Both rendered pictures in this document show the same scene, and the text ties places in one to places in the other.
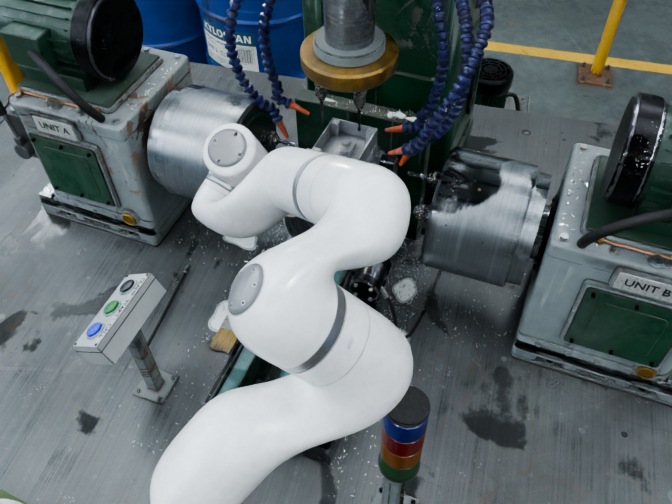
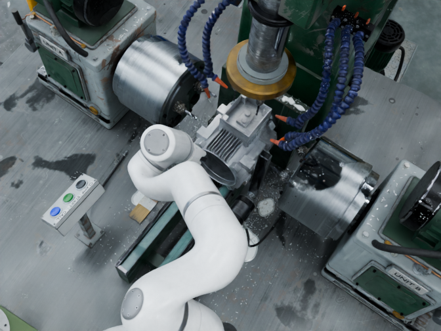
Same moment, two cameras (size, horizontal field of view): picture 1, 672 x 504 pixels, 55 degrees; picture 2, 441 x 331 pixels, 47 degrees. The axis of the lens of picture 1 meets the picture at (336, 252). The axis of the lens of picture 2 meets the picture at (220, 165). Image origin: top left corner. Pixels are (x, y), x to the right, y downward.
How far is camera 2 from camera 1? 0.43 m
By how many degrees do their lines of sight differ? 14
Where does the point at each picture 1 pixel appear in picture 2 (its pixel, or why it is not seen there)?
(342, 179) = (209, 230)
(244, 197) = (158, 187)
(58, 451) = (22, 263)
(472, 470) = not seen: outside the picture
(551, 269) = (353, 247)
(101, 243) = (73, 117)
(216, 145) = (149, 138)
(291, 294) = (155, 319)
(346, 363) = not seen: outside the picture
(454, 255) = (296, 213)
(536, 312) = (340, 261)
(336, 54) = (249, 73)
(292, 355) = not seen: outside the picture
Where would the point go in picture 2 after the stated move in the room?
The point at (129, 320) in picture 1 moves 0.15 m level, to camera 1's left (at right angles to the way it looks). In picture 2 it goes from (77, 209) to (24, 197)
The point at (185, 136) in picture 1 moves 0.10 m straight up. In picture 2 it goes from (140, 79) to (137, 58)
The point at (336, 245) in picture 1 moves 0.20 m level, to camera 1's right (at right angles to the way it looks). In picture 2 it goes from (189, 288) to (308, 317)
